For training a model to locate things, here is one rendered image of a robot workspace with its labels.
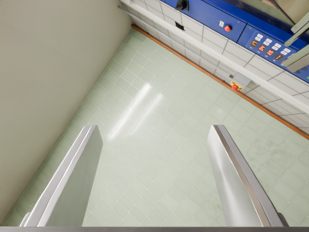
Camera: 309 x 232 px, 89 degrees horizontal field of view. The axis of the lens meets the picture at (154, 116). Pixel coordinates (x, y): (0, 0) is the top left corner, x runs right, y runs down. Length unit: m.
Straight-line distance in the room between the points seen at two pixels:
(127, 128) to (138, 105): 0.26
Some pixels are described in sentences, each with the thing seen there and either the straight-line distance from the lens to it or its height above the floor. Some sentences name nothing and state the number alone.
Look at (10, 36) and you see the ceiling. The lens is 1.26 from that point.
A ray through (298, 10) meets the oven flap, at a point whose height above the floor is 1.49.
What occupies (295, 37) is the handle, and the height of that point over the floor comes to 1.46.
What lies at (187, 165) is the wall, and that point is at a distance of 1.51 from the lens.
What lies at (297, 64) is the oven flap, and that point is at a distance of 0.61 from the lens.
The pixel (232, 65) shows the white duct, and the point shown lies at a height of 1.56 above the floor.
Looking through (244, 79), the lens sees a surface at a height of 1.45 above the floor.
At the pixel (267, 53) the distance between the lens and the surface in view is 0.85.
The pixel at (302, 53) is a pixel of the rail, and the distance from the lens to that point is 0.57.
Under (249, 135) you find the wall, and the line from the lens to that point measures 1.53.
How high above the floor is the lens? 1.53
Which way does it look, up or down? 13 degrees up
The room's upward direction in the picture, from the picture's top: 52 degrees counter-clockwise
